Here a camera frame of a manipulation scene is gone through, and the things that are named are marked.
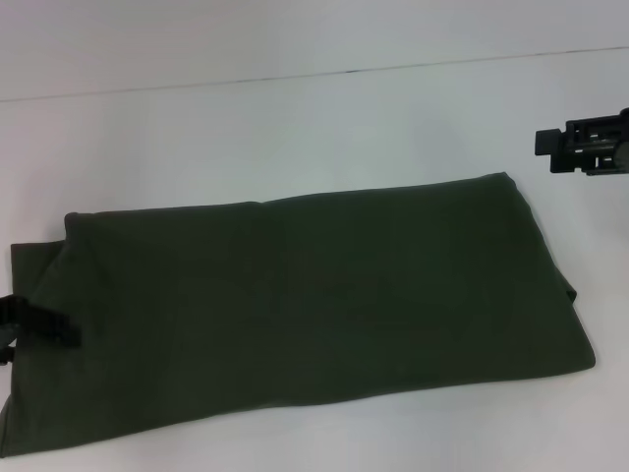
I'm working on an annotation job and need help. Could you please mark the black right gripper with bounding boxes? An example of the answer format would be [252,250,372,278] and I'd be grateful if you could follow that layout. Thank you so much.
[534,106,629,176]

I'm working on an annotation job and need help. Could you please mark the dark green FREE t-shirt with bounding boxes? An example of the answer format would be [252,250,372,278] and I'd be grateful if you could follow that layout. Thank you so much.
[0,171,578,459]

